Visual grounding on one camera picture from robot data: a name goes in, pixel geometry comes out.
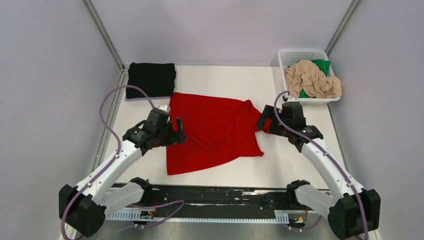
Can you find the folded black t-shirt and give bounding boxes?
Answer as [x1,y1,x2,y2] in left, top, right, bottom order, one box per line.
[127,62,177,98]

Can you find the red t-shirt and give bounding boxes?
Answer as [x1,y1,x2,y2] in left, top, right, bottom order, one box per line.
[166,92,264,175]

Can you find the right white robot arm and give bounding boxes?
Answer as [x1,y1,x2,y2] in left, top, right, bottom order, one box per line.
[256,101,381,240]

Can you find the white slotted cable duct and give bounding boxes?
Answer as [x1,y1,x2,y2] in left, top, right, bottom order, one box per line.
[106,208,290,224]

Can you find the beige t-shirt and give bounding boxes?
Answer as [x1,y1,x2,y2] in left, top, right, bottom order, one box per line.
[283,59,342,99]

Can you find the white plastic laundry basket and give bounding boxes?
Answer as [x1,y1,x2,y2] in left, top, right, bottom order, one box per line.
[277,48,342,106]

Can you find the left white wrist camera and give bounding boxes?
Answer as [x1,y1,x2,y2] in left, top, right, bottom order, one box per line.
[157,104,170,112]

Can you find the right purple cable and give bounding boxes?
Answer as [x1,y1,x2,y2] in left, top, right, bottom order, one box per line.
[273,90,369,240]

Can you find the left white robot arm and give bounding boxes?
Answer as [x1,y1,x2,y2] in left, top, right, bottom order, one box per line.
[58,105,187,240]

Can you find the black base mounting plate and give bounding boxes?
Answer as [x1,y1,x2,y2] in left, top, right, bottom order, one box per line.
[136,184,312,220]

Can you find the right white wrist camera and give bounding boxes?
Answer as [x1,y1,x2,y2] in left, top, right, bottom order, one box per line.
[282,94,298,102]

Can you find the green t-shirt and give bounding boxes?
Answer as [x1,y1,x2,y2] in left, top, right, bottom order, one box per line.
[299,59,331,98]

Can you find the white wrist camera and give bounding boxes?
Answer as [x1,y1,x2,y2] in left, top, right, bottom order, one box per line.
[282,94,298,102]
[157,104,170,112]

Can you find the left aluminium frame post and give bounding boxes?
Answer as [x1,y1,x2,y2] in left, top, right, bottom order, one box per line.
[82,0,125,71]

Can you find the aluminium frame post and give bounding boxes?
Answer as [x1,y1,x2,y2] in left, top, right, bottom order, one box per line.
[82,0,125,71]
[324,0,362,56]

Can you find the right aluminium frame post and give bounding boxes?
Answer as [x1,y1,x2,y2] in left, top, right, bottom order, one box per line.
[324,0,362,56]

